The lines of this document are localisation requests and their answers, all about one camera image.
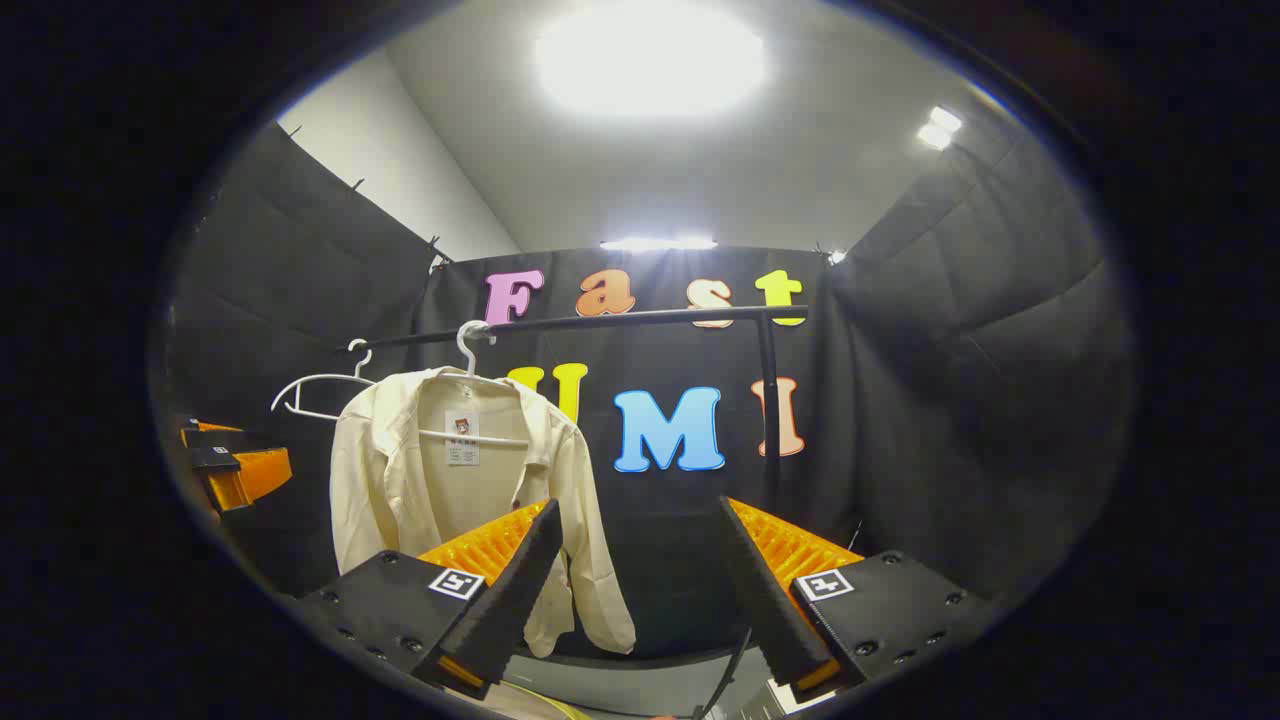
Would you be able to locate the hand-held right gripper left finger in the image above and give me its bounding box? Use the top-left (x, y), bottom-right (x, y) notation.
top-left (298, 498), bottom-right (564, 701)

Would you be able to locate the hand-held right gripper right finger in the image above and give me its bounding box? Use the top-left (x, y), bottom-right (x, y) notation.
top-left (718, 495), bottom-right (1001, 703)

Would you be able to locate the cream long-sleeved shirt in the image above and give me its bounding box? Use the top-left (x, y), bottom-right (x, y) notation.
top-left (330, 367), bottom-right (637, 659)

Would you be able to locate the white plastic hanger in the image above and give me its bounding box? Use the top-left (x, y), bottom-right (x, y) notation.
top-left (270, 338), bottom-right (376, 421)
top-left (418, 320), bottom-right (531, 448)

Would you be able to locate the black metal clothes rack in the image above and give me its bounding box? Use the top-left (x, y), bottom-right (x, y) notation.
top-left (340, 305), bottom-right (811, 511)

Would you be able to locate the small ceiling light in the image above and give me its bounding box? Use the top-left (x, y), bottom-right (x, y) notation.
top-left (918, 105), bottom-right (963, 151)

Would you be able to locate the large ceiling light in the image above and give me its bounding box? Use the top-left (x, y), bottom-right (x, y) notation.
top-left (535, 0), bottom-right (766, 116)

